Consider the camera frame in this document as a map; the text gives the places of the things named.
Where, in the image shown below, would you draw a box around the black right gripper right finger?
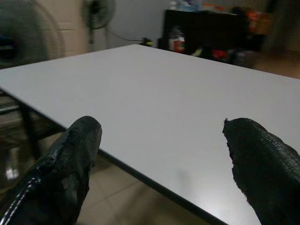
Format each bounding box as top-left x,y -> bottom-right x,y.
222,117 -> 300,225

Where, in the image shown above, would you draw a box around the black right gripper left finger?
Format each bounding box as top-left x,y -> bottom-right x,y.
0,115 -> 103,225

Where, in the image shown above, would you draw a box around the white table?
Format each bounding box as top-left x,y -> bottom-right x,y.
0,44 -> 300,225

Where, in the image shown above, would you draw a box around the grey bucket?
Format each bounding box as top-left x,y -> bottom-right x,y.
231,49 -> 256,70

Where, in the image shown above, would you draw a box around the large grey standing fan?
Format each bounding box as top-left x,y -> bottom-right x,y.
0,0 -> 66,70

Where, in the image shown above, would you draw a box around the orange box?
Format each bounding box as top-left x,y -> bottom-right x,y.
248,9 -> 272,36

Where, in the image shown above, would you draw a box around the red container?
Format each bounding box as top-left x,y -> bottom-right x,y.
172,39 -> 186,53

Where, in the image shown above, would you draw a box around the black cabinet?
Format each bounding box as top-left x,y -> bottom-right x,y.
161,9 -> 249,51

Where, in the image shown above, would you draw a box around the small dark standing fan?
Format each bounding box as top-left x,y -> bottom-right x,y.
81,0 -> 117,44

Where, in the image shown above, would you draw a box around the black table leg frame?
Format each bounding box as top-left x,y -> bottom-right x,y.
0,90 -> 66,155

